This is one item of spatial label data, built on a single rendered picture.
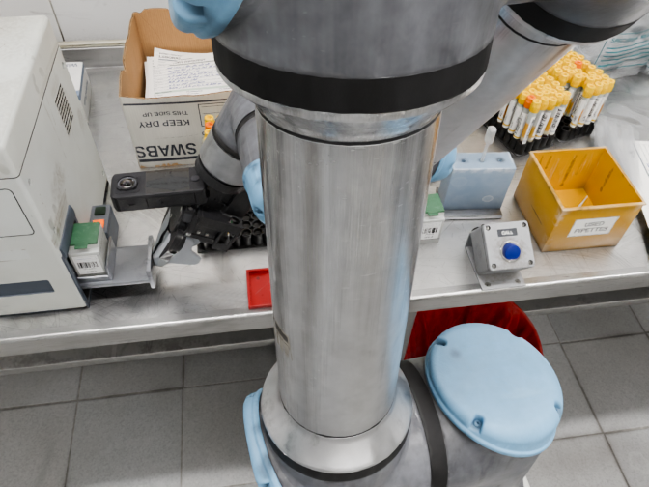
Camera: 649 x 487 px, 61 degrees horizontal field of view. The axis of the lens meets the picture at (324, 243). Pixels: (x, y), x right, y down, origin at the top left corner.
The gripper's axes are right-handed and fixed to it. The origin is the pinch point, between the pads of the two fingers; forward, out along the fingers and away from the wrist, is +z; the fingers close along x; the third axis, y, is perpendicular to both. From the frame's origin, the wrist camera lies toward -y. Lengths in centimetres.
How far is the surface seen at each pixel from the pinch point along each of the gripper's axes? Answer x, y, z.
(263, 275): -1.7, 15.4, -3.6
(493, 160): 9, 43, -31
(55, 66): 18.2, -18.7, -12.4
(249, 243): 4.4, 13.6, -3.4
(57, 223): -1.4, -13.6, -3.6
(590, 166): 10, 61, -37
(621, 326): 29, 160, 14
